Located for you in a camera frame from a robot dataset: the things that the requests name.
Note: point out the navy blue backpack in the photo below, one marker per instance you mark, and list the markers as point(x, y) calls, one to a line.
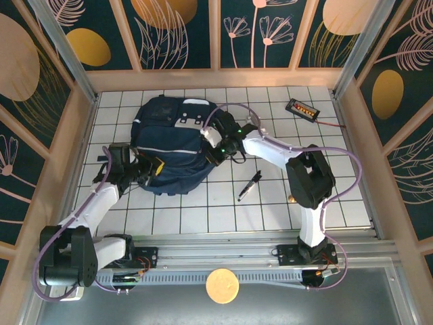
point(169, 142)

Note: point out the long black pen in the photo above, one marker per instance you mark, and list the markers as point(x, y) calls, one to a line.
point(247, 189)

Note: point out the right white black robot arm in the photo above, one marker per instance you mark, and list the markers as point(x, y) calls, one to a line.
point(311, 176)

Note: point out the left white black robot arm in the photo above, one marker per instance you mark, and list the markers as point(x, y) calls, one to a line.
point(74, 257)

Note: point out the black battery charger box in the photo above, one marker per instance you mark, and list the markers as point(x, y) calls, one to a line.
point(301, 109)

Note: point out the small brass fitting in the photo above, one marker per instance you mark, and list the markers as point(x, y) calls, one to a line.
point(291, 199)

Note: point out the round cork disc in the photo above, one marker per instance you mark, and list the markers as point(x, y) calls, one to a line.
point(222, 286)

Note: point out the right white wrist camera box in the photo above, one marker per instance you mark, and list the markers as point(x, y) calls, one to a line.
point(211, 135)

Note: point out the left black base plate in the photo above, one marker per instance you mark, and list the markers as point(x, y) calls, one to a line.
point(149, 255)

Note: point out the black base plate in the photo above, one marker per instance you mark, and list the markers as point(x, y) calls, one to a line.
point(149, 255)
point(287, 254)

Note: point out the aluminium mounting rail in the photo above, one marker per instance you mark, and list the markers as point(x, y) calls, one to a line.
point(220, 252)

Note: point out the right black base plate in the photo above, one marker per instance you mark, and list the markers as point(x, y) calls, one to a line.
point(287, 254)

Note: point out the aluminium frame post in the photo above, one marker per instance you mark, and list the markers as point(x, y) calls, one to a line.
point(67, 57)
point(358, 50)

